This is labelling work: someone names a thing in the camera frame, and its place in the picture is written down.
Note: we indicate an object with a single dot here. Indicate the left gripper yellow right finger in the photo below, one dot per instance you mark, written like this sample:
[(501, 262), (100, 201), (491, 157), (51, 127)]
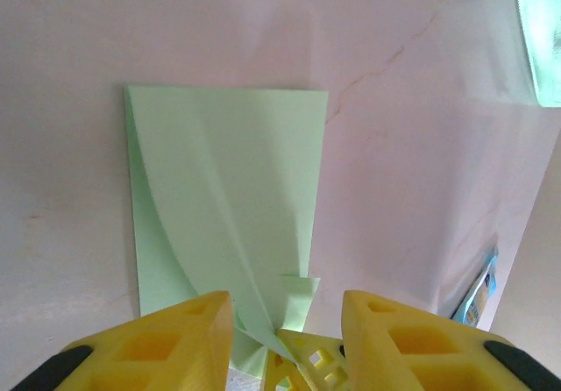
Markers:
[(438, 356)]

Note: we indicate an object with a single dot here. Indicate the small blue snack packet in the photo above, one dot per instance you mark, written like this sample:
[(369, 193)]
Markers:
[(480, 290)]

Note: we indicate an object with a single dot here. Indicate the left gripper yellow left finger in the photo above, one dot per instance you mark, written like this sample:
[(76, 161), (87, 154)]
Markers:
[(175, 356)]

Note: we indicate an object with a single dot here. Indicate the mint green zipper pouch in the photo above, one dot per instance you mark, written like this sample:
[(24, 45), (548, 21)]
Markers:
[(543, 36)]

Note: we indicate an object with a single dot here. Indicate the light green paper sheet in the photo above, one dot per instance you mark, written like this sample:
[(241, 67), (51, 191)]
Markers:
[(228, 180)]

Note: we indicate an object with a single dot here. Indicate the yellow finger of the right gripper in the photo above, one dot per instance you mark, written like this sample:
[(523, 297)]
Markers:
[(315, 364)]

